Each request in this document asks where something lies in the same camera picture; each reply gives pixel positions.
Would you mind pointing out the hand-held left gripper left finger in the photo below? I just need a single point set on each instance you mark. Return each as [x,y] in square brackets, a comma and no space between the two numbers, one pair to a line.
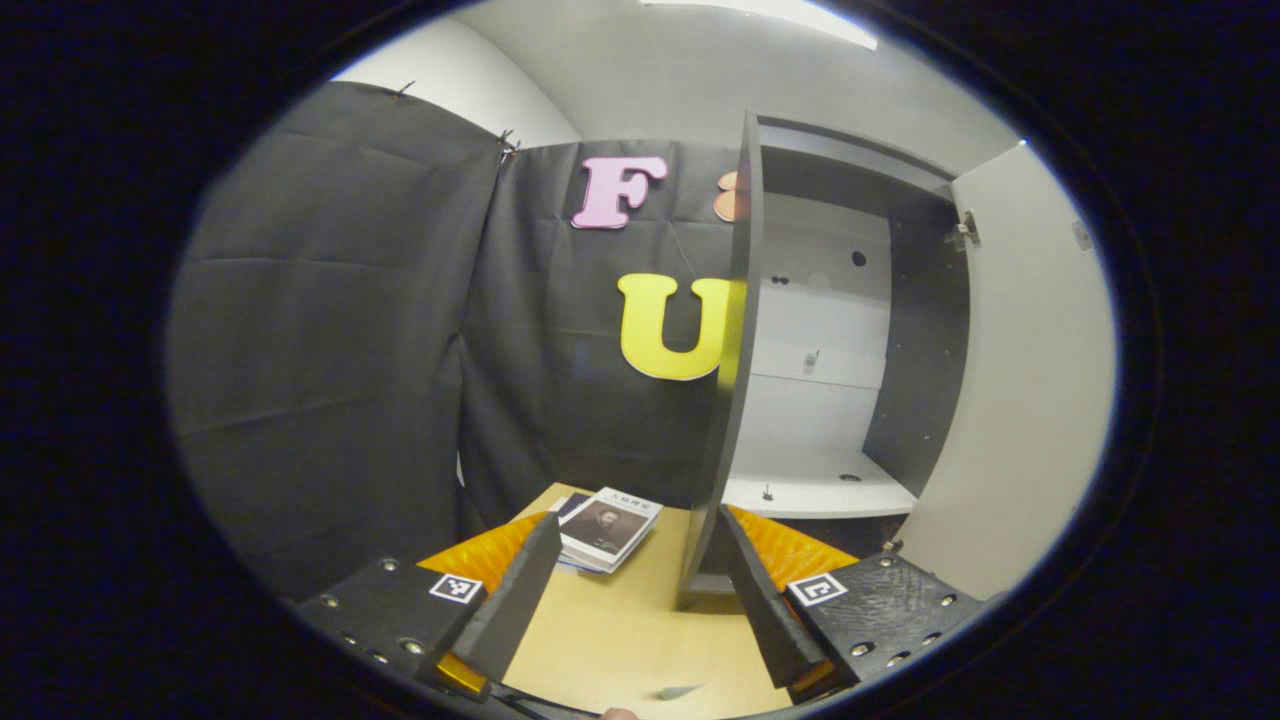
[515,600]

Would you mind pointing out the black backdrop cloth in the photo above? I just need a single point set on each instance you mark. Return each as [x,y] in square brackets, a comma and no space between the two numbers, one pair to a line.
[400,350]

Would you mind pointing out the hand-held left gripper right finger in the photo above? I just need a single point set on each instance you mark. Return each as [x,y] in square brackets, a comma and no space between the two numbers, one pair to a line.
[765,600]

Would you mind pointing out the blue cover book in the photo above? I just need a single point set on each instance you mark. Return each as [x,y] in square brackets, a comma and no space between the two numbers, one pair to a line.
[568,505]

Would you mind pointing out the white portrait cover book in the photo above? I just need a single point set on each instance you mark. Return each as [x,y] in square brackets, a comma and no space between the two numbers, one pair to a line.
[610,527]

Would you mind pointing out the grey cabinet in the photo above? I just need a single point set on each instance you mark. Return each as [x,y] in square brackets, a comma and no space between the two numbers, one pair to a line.
[830,350]

